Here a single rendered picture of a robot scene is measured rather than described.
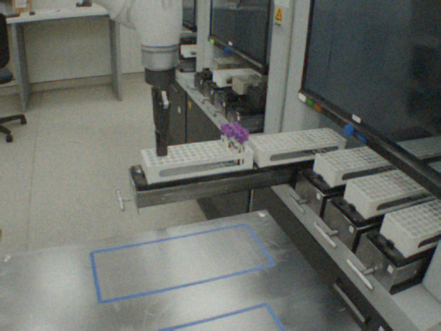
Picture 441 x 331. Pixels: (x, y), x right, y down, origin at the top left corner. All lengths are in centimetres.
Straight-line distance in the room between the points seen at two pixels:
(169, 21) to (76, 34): 361
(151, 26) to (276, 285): 60
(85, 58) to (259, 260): 394
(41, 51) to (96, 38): 61
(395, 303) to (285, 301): 29
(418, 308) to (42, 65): 423
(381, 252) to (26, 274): 75
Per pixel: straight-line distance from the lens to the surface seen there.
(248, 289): 76
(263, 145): 116
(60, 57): 455
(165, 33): 92
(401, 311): 93
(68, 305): 75
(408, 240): 91
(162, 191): 105
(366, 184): 105
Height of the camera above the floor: 136
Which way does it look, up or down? 29 degrees down
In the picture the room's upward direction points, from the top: 3 degrees clockwise
